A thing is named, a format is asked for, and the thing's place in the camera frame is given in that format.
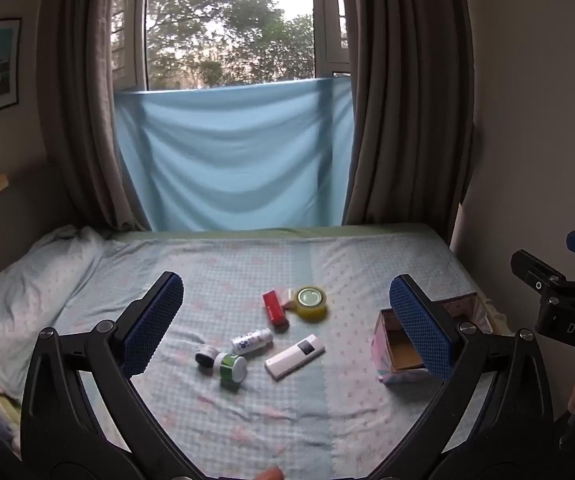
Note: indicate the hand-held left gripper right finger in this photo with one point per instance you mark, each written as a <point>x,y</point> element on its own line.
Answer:
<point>420,325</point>

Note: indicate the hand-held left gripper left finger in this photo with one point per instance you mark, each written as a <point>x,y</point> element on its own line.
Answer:
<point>155,325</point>

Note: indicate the patterned cardboard box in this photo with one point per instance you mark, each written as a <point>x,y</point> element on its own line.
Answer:
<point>407,355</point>

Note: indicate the small white jar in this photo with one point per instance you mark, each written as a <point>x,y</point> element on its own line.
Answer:
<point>206,358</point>

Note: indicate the green jar with white lid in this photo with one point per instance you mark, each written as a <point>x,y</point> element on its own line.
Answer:
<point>232,370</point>

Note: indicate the white plastic bottle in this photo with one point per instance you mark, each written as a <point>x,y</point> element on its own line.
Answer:
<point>251,342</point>

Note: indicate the clear tape roll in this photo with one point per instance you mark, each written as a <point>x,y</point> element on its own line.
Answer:
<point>312,305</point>

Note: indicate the red carton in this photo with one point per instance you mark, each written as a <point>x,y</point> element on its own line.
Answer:
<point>275,310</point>

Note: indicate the person's left hand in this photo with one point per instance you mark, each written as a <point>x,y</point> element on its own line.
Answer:
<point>270,474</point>

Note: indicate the pale blue pillow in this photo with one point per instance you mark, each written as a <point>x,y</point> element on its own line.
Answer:
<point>32,290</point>

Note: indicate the white remote control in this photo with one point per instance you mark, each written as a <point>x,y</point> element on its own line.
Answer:
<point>295,357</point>

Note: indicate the small white oval case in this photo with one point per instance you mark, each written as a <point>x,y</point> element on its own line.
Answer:
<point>287,297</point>

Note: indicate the yellow green folded cloth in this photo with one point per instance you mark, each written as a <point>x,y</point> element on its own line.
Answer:
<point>5,417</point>

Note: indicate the light blue hanging cloth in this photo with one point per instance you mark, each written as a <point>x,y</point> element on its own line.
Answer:
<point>232,160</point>

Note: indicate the brown curtain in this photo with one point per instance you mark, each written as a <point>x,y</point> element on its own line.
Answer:
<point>407,110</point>
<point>87,110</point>

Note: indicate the window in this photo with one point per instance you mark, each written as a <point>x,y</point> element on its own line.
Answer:
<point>227,20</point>

